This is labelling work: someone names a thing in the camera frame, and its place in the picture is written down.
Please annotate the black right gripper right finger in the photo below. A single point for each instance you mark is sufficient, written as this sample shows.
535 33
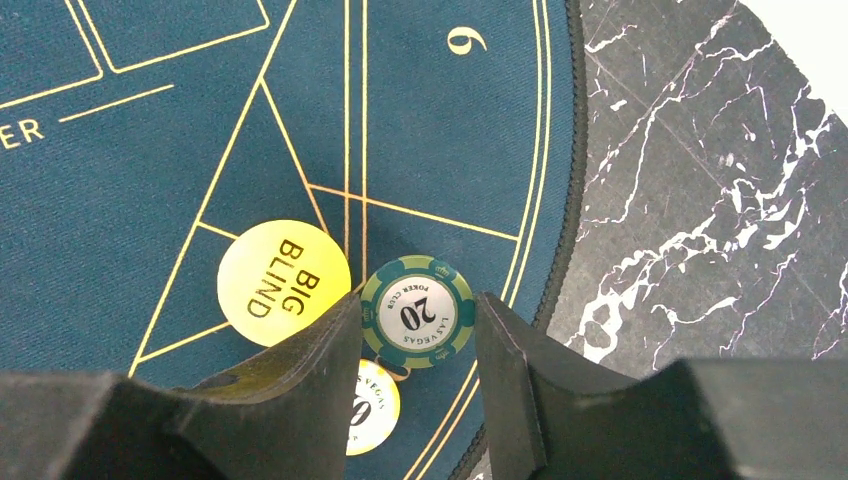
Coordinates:
552 414

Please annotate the yellow big blind button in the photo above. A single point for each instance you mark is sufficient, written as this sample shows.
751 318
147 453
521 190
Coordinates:
278 278

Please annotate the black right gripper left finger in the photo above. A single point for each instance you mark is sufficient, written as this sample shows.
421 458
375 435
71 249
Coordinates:
282 414

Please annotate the round dark blue poker mat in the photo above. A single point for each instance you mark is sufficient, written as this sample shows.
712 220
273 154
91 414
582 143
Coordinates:
139 139

